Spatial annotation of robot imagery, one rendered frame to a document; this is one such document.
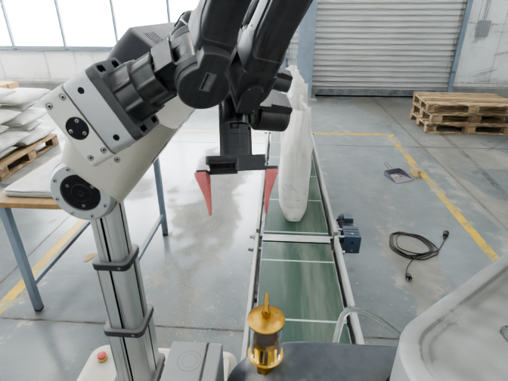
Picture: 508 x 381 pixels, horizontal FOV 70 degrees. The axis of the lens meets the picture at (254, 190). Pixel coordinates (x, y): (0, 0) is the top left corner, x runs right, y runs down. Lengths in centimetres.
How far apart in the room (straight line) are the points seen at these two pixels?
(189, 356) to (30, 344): 209
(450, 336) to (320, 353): 11
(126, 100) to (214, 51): 15
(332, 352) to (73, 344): 205
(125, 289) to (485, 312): 101
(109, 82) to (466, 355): 52
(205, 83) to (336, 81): 734
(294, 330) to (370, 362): 133
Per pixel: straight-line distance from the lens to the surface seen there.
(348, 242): 226
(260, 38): 55
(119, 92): 57
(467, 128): 604
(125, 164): 78
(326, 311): 175
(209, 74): 53
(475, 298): 31
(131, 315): 124
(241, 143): 62
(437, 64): 830
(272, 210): 246
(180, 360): 34
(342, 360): 33
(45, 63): 919
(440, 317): 28
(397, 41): 799
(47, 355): 232
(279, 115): 67
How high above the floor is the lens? 160
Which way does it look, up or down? 26 degrees down
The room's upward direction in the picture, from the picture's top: straight up
